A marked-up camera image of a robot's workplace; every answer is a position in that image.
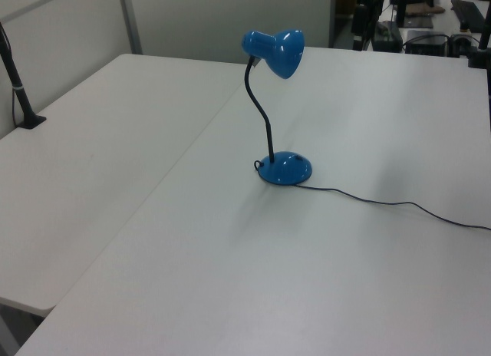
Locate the black clamped camera pole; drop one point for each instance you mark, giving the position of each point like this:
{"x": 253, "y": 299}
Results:
{"x": 15, "y": 80}

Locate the black electronics box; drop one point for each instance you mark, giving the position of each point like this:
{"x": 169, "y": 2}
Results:
{"x": 426, "y": 43}

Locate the blue gooseneck desk lamp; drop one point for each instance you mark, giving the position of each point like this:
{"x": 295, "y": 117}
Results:
{"x": 285, "y": 171}

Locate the black keyboard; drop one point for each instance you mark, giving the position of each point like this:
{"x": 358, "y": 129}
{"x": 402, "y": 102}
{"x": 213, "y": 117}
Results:
{"x": 468, "y": 14}

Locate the black pole with table clamp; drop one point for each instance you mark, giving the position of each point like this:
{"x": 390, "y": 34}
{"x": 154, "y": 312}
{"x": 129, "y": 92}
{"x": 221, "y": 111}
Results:
{"x": 484, "y": 41}

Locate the black device with green light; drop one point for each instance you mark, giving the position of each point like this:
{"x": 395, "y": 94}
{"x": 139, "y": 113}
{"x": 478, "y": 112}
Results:
{"x": 388, "y": 35}

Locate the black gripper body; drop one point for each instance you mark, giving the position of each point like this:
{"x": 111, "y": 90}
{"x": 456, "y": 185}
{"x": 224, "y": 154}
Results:
{"x": 360, "y": 19}

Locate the black monitor stand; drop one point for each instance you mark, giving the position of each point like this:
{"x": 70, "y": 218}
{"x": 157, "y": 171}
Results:
{"x": 412, "y": 21}

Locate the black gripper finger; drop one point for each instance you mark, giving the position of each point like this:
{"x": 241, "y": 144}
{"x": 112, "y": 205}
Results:
{"x": 356, "y": 42}
{"x": 365, "y": 42}

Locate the brown flat object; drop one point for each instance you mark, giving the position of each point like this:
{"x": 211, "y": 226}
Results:
{"x": 424, "y": 9}

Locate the black tripod stand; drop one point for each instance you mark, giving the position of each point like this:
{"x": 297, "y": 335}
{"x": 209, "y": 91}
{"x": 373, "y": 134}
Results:
{"x": 376, "y": 10}

